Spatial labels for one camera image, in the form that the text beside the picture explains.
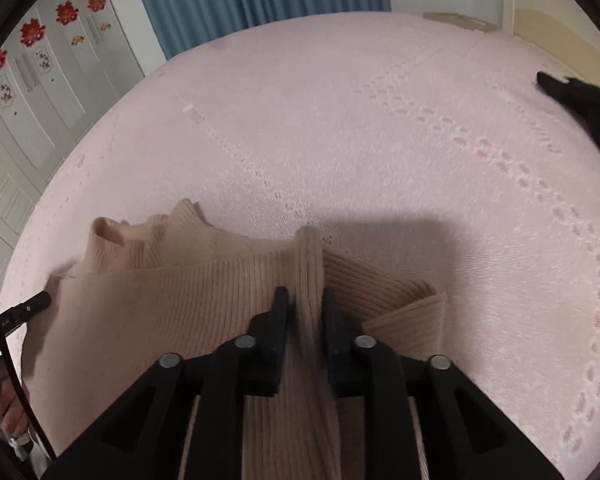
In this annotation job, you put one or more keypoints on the person's left hand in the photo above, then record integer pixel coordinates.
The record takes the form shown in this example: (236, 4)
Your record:
(7, 410)

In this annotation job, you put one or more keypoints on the black jacket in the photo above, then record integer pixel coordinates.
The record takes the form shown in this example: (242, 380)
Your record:
(585, 105)

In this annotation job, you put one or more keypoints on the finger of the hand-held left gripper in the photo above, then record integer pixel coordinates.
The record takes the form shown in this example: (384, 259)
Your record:
(32, 306)

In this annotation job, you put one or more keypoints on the cream wooden headboard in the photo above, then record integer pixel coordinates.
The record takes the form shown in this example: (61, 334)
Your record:
(555, 5)

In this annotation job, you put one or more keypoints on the beige knitted sweater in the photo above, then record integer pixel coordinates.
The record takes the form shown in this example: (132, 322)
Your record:
(180, 300)

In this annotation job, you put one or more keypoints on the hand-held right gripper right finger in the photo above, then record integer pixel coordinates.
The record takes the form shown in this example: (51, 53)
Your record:
(336, 340)

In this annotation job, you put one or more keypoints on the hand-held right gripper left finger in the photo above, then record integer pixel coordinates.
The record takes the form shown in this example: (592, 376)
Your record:
(276, 330)

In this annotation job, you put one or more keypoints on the white wardrobe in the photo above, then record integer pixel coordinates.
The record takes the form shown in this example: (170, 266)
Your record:
(55, 110)

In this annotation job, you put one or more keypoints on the floral picture panel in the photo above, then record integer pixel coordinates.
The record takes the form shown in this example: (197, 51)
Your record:
(5, 93)
(42, 60)

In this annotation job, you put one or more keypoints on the bed with pink sheet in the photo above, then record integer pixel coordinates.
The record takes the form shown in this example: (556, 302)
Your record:
(330, 135)

